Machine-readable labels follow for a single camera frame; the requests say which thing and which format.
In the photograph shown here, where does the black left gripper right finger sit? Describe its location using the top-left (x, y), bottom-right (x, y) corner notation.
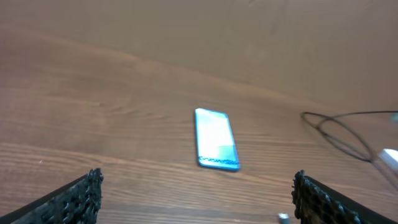
top-left (292, 170), bottom-right (397, 224)

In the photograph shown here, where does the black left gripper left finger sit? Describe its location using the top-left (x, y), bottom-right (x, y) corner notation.
top-left (1, 168), bottom-right (103, 224)

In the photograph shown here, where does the black charger cable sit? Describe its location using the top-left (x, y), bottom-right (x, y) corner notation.
top-left (278, 110), bottom-right (398, 224)

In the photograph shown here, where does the blue Galaxy smartphone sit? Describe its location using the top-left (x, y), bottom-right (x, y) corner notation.
top-left (194, 108), bottom-right (241, 172)

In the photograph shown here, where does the white power strip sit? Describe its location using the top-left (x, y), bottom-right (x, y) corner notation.
top-left (379, 149), bottom-right (398, 175)

